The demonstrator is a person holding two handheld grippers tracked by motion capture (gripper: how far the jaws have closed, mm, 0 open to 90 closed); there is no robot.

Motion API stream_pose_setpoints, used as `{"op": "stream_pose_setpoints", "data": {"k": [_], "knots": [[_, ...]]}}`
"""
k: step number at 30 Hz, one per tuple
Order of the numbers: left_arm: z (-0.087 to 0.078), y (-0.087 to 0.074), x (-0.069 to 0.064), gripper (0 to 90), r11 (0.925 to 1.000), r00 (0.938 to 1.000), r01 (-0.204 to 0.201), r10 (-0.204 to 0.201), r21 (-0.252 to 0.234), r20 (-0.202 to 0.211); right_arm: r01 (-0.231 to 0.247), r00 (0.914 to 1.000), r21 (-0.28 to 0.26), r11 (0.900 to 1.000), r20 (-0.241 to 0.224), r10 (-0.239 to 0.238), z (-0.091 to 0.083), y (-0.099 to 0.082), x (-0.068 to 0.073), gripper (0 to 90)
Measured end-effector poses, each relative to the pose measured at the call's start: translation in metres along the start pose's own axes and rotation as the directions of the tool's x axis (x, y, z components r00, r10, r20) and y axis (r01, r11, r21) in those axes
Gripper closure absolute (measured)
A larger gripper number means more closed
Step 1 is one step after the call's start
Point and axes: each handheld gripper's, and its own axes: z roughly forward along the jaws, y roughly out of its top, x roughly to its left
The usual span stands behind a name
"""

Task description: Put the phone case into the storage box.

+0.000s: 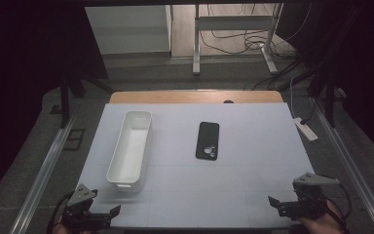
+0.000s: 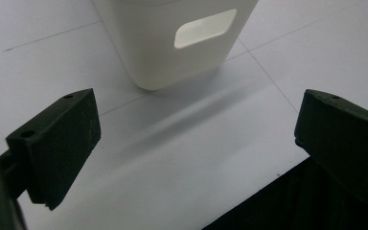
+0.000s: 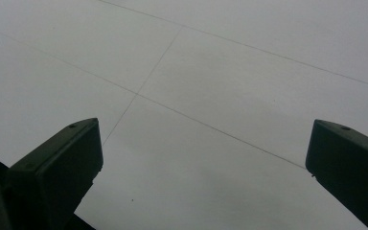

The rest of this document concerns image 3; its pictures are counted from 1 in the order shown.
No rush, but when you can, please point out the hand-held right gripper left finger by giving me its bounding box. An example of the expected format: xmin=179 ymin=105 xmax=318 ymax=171
xmin=4 ymin=117 xmax=104 ymax=230

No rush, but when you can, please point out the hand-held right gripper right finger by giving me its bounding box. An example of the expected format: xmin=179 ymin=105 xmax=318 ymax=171
xmin=305 ymin=119 xmax=368 ymax=230

